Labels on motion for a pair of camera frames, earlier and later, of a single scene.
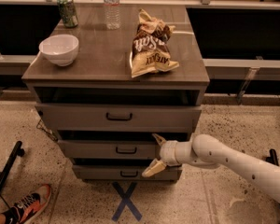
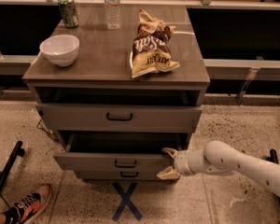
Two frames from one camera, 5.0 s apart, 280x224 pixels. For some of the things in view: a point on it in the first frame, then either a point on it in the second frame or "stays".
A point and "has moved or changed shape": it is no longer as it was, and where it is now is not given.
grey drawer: [77, 148] has moved or changed shape
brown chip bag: [150, 50] stays
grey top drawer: [119, 118] stays
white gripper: [169, 153] → [181, 162]
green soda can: [67, 10] stays
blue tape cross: [125, 201] stays
